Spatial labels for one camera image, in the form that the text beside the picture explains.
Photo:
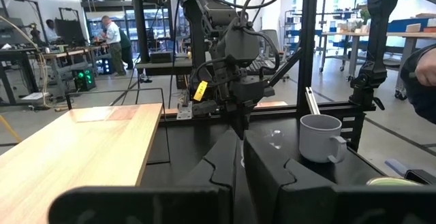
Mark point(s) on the grey mug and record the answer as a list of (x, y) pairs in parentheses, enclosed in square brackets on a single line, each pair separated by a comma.
[(318, 139)]

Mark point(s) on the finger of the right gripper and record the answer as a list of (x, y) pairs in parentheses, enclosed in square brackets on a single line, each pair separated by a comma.
[(245, 120), (236, 120)]

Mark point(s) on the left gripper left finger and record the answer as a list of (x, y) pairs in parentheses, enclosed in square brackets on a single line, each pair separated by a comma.
[(225, 162)]

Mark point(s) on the silver frame bracket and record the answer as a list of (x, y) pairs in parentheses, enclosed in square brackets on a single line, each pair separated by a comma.
[(311, 101)]

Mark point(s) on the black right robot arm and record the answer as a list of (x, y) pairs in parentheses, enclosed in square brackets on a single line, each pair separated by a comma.
[(211, 13)]

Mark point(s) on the wooden shelf with black legs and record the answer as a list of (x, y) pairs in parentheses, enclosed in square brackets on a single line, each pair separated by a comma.
[(75, 149)]

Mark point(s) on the yellow tag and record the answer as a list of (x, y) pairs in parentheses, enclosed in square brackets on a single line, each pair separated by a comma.
[(200, 90)]

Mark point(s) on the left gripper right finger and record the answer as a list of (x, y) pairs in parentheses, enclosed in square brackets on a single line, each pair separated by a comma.
[(265, 169)]

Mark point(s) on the person's hand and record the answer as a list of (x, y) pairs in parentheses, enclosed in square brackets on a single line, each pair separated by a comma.
[(427, 69)]

